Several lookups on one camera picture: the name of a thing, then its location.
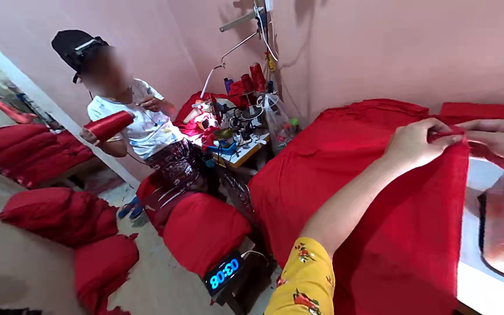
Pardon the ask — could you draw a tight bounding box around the white charging cable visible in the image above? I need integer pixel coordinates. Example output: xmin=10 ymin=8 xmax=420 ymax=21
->
xmin=241 ymin=250 xmax=270 ymax=267

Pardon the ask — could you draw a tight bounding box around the dark vertical pole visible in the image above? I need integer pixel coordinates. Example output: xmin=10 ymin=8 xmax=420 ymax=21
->
xmin=254 ymin=0 xmax=284 ymax=103

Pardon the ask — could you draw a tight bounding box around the person's left forearm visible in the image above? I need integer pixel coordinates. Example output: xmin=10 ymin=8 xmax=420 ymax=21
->
xmin=264 ymin=153 xmax=403 ymax=315

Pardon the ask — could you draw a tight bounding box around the white and grey sewing machine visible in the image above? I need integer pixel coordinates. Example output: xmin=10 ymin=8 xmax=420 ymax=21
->
xmin=462 ymin=157 xmax=504 ymax=287

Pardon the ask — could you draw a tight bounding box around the transparent plastic bag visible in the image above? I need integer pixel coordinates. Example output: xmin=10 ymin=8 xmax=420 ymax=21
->
xmin=258 ymin=93 xmax=295 ymax=155

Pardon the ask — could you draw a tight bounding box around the bench with red fabric bundles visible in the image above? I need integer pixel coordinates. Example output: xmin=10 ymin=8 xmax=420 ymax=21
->
xmin=0 ymin=124 xmax=96 ymax=190

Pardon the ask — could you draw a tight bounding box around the round red fabric bundle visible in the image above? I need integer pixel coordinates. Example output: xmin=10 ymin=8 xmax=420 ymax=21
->
xmin=163 ymin=192 xmax=252 ymax=279

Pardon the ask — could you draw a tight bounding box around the heap of red fabric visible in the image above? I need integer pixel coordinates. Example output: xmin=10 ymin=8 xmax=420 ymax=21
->
xmin=173 ymin=91 xmax=235 ymax=137

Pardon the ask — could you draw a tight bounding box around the folded red cloth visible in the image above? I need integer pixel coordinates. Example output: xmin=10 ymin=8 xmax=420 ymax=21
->
xmin=440 ymin=102 xmax=504 ymax=121

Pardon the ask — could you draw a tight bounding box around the jointed metal lamp arm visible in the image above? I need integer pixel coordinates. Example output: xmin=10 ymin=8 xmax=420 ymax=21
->
xmin=200 ymin=31 xmax=261 ymax=99

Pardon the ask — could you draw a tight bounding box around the black cap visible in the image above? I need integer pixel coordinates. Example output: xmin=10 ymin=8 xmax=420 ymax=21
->
xmin=52 ymin=29 xmax=109 ymax=84

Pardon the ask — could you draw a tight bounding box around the black phone with blue digits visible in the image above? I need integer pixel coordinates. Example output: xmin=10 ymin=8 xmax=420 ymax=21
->
xmin=203 ymin=251 xmax=245 ymax=298

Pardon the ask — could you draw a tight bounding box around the person's left hand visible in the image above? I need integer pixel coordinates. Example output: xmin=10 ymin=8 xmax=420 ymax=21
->
xmin=383 ymin=117 xmax=465 ymax=173

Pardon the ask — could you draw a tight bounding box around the wide red cloth bundle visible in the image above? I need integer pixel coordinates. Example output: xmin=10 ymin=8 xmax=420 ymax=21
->
xmin=0 ymin=188 xmax=120 ymax=248

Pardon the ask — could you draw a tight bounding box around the dark sewing machine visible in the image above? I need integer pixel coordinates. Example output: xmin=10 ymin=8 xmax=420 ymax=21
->
xmin=204 ymin=97 xmax=265 ymax=144

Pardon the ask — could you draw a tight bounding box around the dark patterned cloth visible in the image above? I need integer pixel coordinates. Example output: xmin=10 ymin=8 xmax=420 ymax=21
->
xmin=215 ymin=164 xmax=257 ymax=224

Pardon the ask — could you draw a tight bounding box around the large red fabric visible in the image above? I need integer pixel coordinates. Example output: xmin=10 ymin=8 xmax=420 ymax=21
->
xmin=248 ymin=99 xmax=471 ymax=315

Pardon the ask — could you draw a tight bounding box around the large red thread cone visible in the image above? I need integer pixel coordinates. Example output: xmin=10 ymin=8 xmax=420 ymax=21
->
xmin=84 ymin=111 xmax=135 ymax=142

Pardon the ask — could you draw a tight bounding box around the white hanging cable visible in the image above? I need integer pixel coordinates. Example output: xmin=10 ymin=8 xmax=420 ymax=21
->
xmin=254 ymin=0 xmax=279 ymax=62

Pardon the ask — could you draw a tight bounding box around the maroon and red fabric bundle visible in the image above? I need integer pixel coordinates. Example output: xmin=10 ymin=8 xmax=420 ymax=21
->
xmin=136 ymin=171 xmax=198 ymax=237

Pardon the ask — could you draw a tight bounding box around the pair of blue slippers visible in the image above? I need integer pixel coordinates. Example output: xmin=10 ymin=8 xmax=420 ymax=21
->
xmin=118 ymin=196 xmax=144 ymax=220

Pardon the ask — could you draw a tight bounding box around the dark wooden stool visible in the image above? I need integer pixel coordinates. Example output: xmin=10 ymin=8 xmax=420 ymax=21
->
xmin=212 ymin=237 xmax=274 ymax=315

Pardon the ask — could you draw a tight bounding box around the ragged red cloth bundle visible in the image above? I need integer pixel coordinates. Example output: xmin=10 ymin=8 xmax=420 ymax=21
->
xmin=74 ymin=233 xmax=140 ymax=315

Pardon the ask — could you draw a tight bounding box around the pale door frame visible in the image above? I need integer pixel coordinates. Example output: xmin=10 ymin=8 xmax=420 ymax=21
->
xmin=0 ymin=25 xmax=141 ymax=190

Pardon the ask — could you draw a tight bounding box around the blue plastic tray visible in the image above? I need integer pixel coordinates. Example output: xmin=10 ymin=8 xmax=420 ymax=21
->
xmin=207 ymin=140 xmax=238 ymax=156

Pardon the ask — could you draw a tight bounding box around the grey metal bar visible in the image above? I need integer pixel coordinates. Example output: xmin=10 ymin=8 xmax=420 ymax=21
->
xmin=219 ymin=10 xmax=258 ymax=33

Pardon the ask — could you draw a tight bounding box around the sewing table with wooden edge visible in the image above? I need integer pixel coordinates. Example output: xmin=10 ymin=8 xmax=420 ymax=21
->
xmin=188 ymin=129 xmax=270 ymax=169

